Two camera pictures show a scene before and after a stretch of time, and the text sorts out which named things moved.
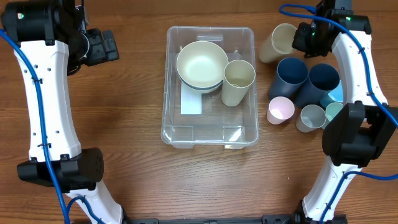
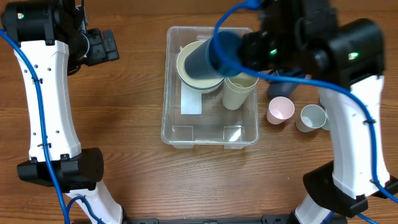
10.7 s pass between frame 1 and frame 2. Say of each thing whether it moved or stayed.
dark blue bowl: stayed
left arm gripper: stayed
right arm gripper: moved
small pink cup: stayed
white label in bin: stayed
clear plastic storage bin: stayed
